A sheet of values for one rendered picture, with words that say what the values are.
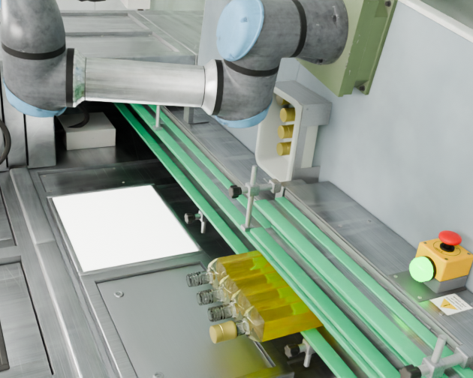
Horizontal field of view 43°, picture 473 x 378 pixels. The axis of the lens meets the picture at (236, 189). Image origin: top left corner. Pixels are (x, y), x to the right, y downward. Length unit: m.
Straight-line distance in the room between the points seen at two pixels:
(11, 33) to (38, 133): 0.94
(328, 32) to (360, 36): 0.06
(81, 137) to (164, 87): 1.06
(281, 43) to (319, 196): 0.38
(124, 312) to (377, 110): 0.72
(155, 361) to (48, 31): 0.68
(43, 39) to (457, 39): 0.73
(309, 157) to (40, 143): 0.99
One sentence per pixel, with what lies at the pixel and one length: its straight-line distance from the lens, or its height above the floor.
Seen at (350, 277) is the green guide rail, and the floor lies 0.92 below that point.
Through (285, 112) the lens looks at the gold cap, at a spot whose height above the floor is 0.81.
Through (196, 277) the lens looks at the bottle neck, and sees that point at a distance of 1.30.
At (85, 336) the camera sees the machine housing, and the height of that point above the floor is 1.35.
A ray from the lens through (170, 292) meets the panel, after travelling 1.48.
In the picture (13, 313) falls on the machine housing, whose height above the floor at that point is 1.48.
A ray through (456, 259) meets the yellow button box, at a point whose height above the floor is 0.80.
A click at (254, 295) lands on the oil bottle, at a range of 1.24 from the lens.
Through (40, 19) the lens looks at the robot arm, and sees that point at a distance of 1.16.
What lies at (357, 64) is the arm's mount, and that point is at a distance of 1.27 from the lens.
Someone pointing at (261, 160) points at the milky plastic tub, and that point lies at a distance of 1.58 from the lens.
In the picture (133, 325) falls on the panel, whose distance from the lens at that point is 1.39.
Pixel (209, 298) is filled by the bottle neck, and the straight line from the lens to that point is 1.26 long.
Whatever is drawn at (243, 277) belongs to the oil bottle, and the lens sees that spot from 1.29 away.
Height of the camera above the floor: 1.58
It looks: 25 degrees down
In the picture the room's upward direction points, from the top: 98 degrees counter-clockwise
